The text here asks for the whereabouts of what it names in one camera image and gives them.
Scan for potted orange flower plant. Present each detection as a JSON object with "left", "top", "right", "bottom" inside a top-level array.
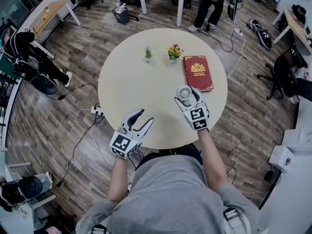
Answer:
[{"left": 166, "top": 43, "right": 185, "bottom": 65}]

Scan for person's right forearm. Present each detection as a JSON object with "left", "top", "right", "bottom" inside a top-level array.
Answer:
[{"left": 196, "top": 128, "right": 232, "bottom": 193}]

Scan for person's black trousers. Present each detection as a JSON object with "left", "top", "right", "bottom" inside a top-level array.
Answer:
[{"left": 136, "top": 143, "right": 203, "bottom": 171}]

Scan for person's grey shirt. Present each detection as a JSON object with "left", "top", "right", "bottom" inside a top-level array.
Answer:
[{"left": 75, "top": 154, "right": 261, "bottom": 234}]

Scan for white cardboard box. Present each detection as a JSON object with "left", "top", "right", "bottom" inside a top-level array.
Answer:
[{"left": 269, "top": 145, "right": 299, "bottom": 173}]

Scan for person's left forearm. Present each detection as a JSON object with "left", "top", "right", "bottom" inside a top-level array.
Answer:
[{"left": 107, "top": 155, "right": 129, "bottom": 204}]

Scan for grey strap buckle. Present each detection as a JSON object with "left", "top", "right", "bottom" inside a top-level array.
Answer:
[{"left": 222, "top": 207, "right": 241, "bottom": 229}]

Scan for black cable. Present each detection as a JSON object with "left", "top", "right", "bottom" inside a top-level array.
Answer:
[
  {"left": 57, "top": 82, "right": 98, "bottom": 101},
  {"left": 55, "top": 117, "right": 104, "bottom": 189}
]

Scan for red hardcover book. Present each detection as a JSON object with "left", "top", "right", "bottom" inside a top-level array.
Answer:
[{"left": 182, "top": 55, "right": 215, "bottom": 93}]

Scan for grey waste bin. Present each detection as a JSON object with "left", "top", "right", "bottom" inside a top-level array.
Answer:
[{"left": 111, "top": 0, "right": 130, "bottom": 25}]

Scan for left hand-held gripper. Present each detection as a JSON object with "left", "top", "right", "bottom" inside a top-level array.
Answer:
[{"left": 109, "top": 109, "right": 155, "bottom": 160}]

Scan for wooden top desk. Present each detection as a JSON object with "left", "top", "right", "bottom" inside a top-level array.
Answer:
[
  {"left": 31, "top": 0, "right": 81, "bottom": 44},
  {"left": 272, "top": 7, "right": 312, "bottom": 56}
]

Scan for small green potted plant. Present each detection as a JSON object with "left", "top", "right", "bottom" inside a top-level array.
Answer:
[{"left": 143, "top": 45, "right": 154, "bottom": 64}]

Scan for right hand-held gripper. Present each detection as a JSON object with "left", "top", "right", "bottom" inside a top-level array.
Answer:
[{"left": 174, "top": 87, "right": 210, "bottom": 132}]

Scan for black backpack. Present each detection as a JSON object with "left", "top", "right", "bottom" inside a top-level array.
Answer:
[{"left": 246, "top": 19, "right": 273, "bottom": 50}]

